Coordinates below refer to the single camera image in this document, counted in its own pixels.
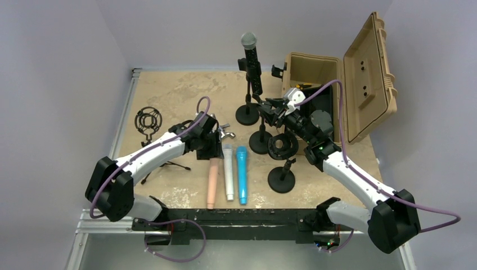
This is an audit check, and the black tripod shock mount stand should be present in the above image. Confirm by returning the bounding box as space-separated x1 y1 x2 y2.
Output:
134 106 191 185

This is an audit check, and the black round-base shock mount stand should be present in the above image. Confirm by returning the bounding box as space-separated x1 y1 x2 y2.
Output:
266 133 300 194

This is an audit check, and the yellow black screwdriver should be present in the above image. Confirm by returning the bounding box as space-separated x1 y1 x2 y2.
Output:
296 83 313 89

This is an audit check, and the black tray insert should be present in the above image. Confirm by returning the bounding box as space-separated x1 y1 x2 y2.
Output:
300 86 334 139

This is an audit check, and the black glitter microphone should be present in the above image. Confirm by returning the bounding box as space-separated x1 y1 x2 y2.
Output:
241 32 263 96

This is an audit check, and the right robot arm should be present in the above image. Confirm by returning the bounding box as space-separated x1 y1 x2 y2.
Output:
256 98 422 254

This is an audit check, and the white microphone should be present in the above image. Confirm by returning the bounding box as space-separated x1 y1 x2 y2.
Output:
223 144 234 201

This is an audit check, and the black clip stand pink mic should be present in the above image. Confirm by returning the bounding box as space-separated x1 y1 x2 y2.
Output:
249 111 272 155

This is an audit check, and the black stand glitter mic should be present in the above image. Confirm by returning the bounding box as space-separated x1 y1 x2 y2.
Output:
235 58 259 126

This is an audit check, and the tan plastic tool case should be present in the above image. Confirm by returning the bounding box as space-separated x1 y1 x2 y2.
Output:
281 12 397 144

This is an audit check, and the chrome metal faucet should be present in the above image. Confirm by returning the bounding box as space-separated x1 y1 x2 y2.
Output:
219 123 236 140

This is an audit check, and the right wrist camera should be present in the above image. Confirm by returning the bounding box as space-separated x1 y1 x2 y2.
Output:
283 88 305 116

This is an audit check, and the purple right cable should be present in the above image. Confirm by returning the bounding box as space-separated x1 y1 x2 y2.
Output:
298 79 462 254

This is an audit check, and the blue microphone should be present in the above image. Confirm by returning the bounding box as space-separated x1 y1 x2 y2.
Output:
236 146 248 205

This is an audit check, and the pink microphone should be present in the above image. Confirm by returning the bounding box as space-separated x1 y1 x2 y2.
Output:
206 158 220 209

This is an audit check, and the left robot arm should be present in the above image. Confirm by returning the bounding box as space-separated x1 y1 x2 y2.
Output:
85 111 223 230

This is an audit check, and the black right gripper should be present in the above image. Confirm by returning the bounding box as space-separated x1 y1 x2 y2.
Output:
259 98 315 145

